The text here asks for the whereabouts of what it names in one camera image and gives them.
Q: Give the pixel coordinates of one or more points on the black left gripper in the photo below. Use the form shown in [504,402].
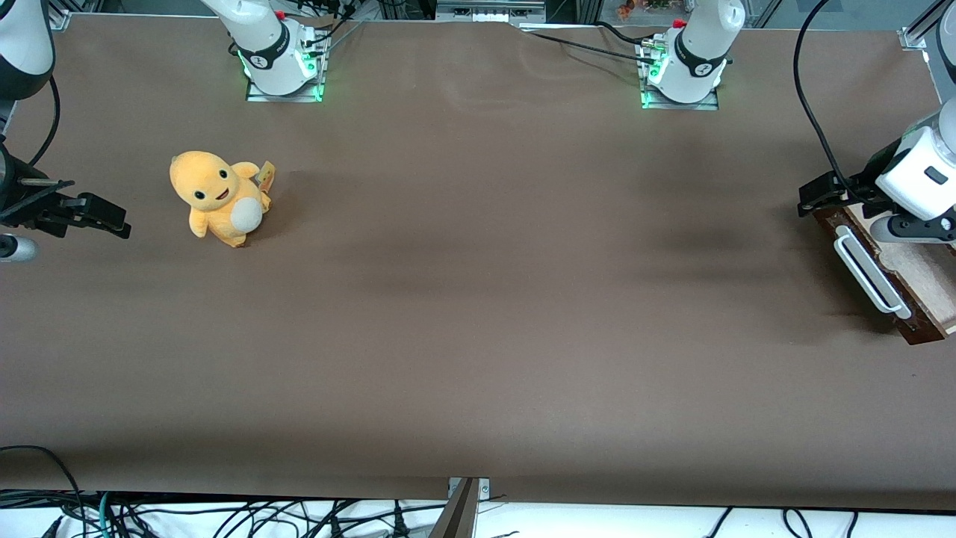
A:
[865,184]

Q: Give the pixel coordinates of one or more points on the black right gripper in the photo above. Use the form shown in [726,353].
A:
[21,203]

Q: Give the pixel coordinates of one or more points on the dark brown wooden drawer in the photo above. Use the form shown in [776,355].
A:
[922,276]

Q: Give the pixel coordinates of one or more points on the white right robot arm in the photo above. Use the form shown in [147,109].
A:
[269,56]

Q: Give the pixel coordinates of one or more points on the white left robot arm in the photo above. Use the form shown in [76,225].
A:
[694,60]

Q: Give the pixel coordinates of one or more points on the yellow plush toy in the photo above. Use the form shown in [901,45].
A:
[216,194]

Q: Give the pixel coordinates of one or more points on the small orange object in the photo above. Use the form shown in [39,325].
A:
[626,9]

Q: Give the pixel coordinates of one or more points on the brown table cover sheet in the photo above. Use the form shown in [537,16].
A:
[478,299]

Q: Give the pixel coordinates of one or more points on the grey equipment box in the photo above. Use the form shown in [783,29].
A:
[489,9]

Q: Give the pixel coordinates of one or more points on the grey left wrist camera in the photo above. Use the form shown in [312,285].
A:
[892,228]

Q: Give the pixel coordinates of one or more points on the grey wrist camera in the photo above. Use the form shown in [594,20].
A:
[892,228]
[15,249]

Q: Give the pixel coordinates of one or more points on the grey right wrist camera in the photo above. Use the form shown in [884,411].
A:
[15,249]

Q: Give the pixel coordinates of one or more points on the aluminium frame rail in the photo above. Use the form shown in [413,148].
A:
[915,39]
[60,21]

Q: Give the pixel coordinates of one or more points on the small metal bracket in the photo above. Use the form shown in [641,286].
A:
[484,487]

